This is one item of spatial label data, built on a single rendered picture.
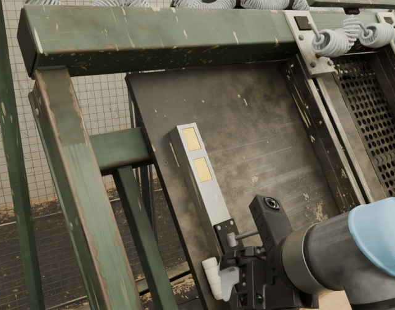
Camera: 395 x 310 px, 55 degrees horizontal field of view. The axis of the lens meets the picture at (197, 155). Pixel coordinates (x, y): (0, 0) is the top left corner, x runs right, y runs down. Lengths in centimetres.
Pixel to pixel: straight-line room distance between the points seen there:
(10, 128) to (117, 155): 59
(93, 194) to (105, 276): 14
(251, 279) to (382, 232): 21
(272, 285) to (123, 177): 43
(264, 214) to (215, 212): 26
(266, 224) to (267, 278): 7
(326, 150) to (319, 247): 68
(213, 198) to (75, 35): 41
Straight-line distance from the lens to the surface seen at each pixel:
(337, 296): 102
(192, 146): 81
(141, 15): 84
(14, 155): 138
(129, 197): 82
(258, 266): 53
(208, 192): 80
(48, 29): 75
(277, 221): 55
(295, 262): 45
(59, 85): 75
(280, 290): 50
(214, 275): 79
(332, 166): 108
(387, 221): 37
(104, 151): 81
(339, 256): 40
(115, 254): 68
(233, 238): 78
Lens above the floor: 188
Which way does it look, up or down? 16 degrees down
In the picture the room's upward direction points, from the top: 3 degrees counter-clockwise
